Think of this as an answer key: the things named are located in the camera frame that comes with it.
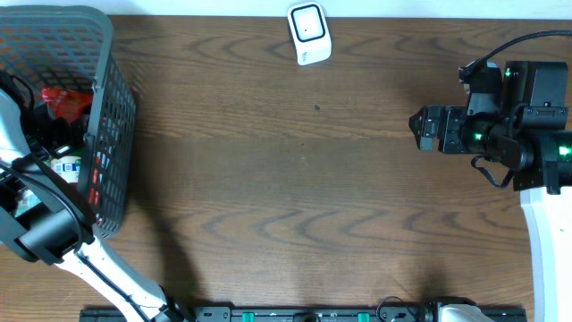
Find green lid jar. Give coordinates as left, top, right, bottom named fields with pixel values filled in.
left=50, top=155, right=81, bottom=185

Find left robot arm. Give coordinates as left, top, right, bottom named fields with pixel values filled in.
left=1, top=72, right=195, bottom=321

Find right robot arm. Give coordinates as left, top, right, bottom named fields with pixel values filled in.
left=408, top=61, right=571, bottom=321

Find white barcode scanner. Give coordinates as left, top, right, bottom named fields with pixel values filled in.
left=287, top=2, right=332, bottom=66

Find red snack bag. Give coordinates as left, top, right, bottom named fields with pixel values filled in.
left=41, top=87, right=93, bottom=123

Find grey plastic mesh basket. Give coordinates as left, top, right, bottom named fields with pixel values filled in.
left=1, top=5, right=136, bottom=237

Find light green wipes pack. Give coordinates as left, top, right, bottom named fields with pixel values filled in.
left=15, top=190, right=41, bottom=216

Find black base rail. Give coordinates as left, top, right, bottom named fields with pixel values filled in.
left=79, top=306, right=527, bottom=322

